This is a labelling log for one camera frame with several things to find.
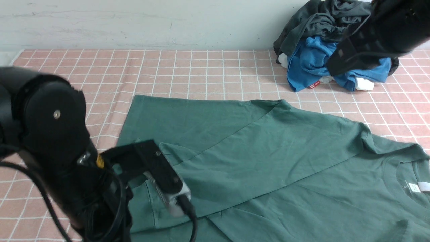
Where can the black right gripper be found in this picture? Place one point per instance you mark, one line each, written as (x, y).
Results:
(408, 20)

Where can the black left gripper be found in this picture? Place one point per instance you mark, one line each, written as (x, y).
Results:
(94, 199)

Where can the green long sleeve shirt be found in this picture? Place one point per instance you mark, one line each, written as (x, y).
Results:
(265, 171)

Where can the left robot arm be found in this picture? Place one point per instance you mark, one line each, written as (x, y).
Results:
(43, 121)

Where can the dark grey garment pile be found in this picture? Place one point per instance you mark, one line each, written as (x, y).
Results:
(327, 19)

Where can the pink grid tablecloth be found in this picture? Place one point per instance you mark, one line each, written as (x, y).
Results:
(397, 110)

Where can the blue garment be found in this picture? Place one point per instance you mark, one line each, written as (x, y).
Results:
(315, 45)

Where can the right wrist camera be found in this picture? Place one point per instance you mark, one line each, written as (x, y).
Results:
(364, 52)

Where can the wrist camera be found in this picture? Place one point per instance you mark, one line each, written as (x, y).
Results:
(364, 52)
(146, 158)

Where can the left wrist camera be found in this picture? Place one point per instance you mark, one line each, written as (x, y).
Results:
(146, 158)

